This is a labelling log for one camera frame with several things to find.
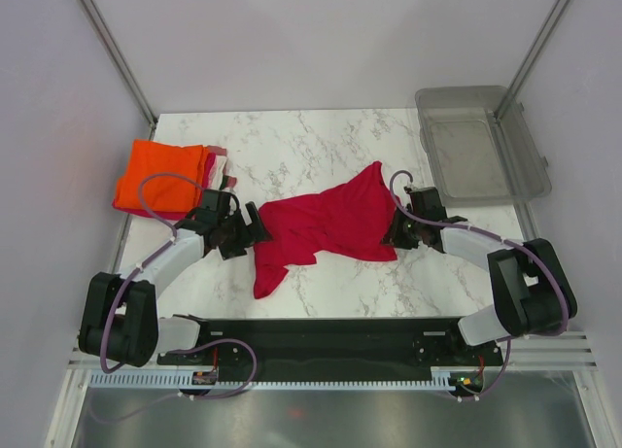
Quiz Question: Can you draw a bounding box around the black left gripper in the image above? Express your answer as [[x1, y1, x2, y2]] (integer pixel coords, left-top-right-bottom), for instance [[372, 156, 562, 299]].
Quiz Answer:
[[218, 202, 272, 260]]

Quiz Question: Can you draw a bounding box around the crimson red t shirt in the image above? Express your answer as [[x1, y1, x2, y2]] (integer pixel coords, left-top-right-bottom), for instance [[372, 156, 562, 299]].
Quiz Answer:
[[253, 161, 397, 299]]

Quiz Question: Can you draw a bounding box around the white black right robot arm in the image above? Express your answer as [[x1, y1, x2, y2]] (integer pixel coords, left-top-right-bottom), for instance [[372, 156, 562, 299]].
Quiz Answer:
[[383, 187, 577, 364]]

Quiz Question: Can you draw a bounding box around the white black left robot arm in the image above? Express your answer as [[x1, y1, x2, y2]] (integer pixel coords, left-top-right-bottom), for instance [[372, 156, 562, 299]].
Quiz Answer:
[[78, 190, 271, 374]]

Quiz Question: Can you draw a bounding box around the folded pink white shirts stack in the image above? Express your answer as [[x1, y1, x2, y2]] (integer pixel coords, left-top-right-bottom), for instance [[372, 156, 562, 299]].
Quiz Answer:
[[119, 146, 236, 221]]

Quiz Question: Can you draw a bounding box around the folded orange t shirt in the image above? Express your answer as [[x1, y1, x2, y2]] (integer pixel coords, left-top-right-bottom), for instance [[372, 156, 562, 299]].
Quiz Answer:
[[113, 140, 209, 216]]

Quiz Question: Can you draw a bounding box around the clear grey plastic bin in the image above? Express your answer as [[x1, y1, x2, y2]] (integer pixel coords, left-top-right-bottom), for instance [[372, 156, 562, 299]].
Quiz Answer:
[[414, 86, 552, 208]]

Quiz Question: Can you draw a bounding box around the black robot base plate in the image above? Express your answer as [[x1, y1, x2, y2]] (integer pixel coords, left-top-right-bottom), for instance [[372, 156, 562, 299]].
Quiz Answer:
[[157, 318, 502, 381]]

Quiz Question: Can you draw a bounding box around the white slotted cable duct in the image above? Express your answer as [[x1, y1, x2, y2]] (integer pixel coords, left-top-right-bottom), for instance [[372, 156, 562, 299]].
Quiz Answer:
[[88, 368, 482, 391]]

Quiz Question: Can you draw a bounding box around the left aluminium frame post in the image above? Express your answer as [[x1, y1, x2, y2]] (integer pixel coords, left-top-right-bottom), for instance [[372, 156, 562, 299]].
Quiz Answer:
[[76, 0, 158, 132]]

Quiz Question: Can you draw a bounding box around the aluminium frame post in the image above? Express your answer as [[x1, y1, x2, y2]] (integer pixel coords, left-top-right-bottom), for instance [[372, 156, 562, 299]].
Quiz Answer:
[[494, 0, 573, 120], [76, 0, 158, 132]]

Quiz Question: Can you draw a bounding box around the right aluminium frame post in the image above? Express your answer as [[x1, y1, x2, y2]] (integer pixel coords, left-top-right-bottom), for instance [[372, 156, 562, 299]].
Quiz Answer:
[[494, 0, 573, 120]]

